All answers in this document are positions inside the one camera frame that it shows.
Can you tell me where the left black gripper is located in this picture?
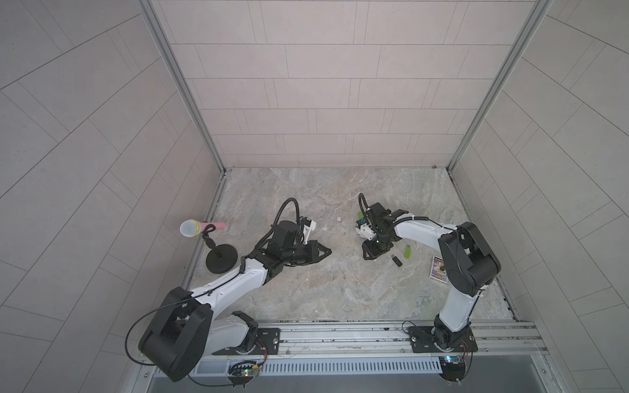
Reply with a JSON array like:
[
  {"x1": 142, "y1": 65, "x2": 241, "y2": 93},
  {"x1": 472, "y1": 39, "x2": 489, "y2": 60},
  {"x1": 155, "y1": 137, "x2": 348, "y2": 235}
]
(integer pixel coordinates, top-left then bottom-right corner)
[{"x1": 279, "y1": 241, "x2": 332, "y2": 266}]

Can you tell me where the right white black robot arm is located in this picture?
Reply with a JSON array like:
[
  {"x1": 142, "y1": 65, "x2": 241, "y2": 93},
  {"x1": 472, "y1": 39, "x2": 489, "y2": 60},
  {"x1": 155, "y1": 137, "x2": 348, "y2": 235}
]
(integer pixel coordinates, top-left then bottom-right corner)
[{"x1": 355, "y1": 193, "x2": 501, "y2": 352}]

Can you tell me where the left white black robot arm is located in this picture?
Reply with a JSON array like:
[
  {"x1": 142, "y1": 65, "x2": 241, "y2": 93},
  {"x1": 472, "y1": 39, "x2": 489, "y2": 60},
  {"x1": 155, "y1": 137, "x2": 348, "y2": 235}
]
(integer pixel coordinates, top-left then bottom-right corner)
[{"x1": 126, "y1": 214, "x2": 332, "y2": 382}]

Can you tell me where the black usb drive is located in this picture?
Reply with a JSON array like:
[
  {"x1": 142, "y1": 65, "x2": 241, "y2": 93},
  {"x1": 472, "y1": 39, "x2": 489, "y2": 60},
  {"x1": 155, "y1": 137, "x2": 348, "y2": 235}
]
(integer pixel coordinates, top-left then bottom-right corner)
[{"x1": 391, "y1": 255, "x2": 403, "y2": 267}]

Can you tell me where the playing card box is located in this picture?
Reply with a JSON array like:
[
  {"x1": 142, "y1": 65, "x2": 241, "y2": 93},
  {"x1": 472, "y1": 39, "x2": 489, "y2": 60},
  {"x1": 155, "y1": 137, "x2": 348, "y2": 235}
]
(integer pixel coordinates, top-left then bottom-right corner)
[{"x1": 430, "y1": 256, "x2": 448, "y2": 283}]

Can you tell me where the pink yellow toy microphone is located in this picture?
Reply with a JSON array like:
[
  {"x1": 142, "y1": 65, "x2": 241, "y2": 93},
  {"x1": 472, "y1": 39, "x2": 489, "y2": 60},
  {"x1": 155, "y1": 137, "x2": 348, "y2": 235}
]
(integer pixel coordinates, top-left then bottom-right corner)
[{"x1": 180, "y1": 219, "x2": 226, "y2": 237}]

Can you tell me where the left circuit board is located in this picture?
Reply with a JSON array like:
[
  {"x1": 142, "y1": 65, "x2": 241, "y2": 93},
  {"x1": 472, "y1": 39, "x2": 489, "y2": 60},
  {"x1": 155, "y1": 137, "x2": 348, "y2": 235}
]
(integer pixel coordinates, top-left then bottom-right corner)
[{"x1": 227, "y1": 361, "x2": 261, "y2": 385}]

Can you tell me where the circuit board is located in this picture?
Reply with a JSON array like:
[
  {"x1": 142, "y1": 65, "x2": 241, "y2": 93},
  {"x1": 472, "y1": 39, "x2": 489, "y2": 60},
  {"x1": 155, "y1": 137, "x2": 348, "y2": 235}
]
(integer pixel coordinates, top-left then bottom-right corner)
[
  {"x1": 227, "y1": 361, "x2": 261, "y2": 385},
  {"x1": 439, "y1": 355, "x2": 468, "y2": 384}
]

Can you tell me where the white ventilation grille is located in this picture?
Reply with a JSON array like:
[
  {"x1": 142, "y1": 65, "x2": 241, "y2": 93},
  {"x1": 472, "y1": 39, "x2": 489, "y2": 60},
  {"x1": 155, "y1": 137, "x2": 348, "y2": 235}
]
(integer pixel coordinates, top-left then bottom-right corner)
[{"x1": 190, "y1": 356, "x2": 442, "y2": 378}]

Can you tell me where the right circuit board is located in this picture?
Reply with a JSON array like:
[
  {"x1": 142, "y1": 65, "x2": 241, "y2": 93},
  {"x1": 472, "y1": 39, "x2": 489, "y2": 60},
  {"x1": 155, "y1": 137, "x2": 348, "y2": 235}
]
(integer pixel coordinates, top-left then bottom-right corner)
[{"x1": 439, "y1": 355, "x2": 468, "y2": 384}]

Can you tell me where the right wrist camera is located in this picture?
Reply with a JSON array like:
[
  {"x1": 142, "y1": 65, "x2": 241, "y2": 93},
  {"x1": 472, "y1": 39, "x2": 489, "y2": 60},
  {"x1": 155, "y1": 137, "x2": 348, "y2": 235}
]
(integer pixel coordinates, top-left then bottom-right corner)
[{"x1": 355, "y1": 219, "x2": 376, "y2": 241}]

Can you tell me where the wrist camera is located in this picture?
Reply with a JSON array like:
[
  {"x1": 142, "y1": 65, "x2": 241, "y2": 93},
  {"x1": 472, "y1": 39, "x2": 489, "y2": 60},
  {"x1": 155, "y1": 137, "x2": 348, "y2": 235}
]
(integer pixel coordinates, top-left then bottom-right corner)
[
  {"x1": 301, "y1": 216, "x2": 316, "y2": 245},
  {"x1": 355, "y1": 219, "x2": 376, "y2": 241}
]

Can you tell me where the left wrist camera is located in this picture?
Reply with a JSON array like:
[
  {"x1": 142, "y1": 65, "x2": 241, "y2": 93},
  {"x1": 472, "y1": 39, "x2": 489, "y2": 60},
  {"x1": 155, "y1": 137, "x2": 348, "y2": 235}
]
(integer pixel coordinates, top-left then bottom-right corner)
[{"x1": 301, "y1": 216, "x2": 316, "y2": 245}]

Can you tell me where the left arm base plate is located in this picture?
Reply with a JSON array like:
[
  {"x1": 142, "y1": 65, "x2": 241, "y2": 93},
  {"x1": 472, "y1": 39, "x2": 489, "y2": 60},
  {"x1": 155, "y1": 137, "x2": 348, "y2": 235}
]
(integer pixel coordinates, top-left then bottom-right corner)
[{"x1": 212, "y1": 328, "x2": 281, "y2": 356}]

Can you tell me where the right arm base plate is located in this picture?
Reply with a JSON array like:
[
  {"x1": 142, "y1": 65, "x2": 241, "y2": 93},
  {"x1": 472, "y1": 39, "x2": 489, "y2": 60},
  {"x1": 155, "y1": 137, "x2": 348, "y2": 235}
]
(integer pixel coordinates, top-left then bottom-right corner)
[{"x1": 407, "y1": 326, "x2": 478, "y2": 353}]

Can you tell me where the aluminium rail frame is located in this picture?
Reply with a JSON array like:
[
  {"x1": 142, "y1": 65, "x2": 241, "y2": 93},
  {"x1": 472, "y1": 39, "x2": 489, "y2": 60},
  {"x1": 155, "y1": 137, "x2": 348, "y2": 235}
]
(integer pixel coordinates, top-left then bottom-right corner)
[{"x1": 138, "y1": 313, "x2": 549, "y2": 362}]

